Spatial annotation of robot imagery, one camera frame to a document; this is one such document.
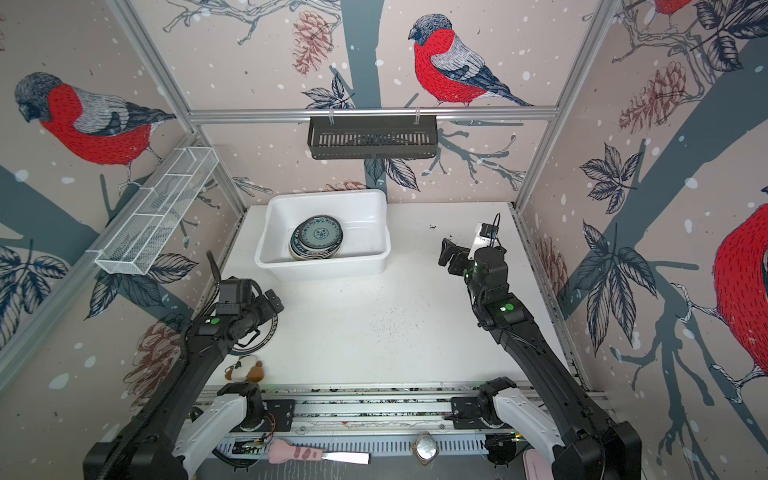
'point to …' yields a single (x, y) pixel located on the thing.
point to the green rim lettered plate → (302, 251)
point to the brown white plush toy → (246, 369)
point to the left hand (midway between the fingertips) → (266, 306)
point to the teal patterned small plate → (321, 232)
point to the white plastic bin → (366, 246)
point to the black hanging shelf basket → (365, 140)
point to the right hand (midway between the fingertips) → (456, 245)
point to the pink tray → (536, 467)
